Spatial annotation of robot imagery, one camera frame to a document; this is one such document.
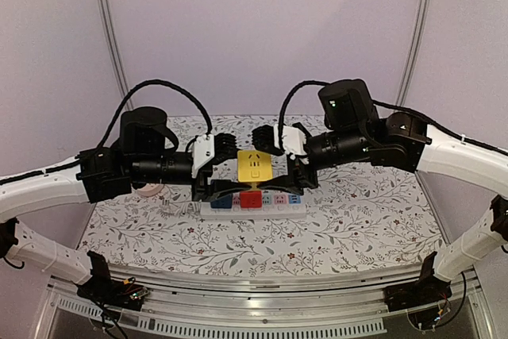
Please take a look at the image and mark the blue cube socket adapter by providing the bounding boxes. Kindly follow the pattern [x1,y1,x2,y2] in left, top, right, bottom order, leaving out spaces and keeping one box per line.
[210,195,233,210]

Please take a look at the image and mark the yellow cube socket adapter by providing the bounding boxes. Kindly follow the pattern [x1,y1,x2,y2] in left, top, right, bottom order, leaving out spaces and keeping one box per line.
[237,150,273,183]

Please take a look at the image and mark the white multicolour power strip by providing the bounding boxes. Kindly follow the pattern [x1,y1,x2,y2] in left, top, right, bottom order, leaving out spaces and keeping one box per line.
[200,191,307,221]

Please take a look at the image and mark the red cube socket adapter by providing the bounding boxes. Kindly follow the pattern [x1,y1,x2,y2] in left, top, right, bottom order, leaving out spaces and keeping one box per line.
[240,191,263,210]

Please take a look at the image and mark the pink round power socket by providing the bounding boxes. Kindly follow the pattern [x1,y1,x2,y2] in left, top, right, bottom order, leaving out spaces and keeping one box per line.
[136,183,164,197]

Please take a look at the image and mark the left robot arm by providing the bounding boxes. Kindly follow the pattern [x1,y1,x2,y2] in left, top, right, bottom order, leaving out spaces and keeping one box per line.
[1,106,248,311]

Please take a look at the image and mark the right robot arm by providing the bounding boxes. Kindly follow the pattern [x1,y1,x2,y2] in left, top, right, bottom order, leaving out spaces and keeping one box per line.
[252,79,507,311]

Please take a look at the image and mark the floral table mat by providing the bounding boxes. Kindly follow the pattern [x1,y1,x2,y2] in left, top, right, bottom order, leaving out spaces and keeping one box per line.
[77,114,445,279]

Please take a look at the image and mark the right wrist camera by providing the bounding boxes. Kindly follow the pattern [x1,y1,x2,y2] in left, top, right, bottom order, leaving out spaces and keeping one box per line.
[273,125,309,164]

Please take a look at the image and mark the power strip cable and plug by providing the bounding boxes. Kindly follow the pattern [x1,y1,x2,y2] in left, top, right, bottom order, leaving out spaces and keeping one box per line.
[160,198,203,216]

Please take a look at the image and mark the left aluminium frame post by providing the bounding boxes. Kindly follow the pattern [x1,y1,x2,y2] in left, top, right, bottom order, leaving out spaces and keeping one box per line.
[97,0,129,97]

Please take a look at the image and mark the aluminium frame post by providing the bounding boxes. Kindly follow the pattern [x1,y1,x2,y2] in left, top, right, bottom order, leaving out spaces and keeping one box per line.
[97,0,129,97]
[395,0,431,106]

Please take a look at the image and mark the right aluminium frame post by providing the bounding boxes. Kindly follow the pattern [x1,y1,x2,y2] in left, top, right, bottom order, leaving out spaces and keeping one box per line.
[395,0,431,106]

